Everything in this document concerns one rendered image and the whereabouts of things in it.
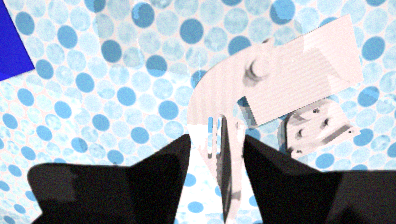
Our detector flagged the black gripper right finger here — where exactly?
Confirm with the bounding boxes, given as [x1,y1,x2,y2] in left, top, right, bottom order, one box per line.
[243,135,396,224]

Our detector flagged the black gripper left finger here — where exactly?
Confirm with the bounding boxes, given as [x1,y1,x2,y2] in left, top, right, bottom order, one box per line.
[27,134,191,224]

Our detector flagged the dark blue flat block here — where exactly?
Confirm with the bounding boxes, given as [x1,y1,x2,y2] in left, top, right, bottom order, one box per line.
[0,0,36,81]

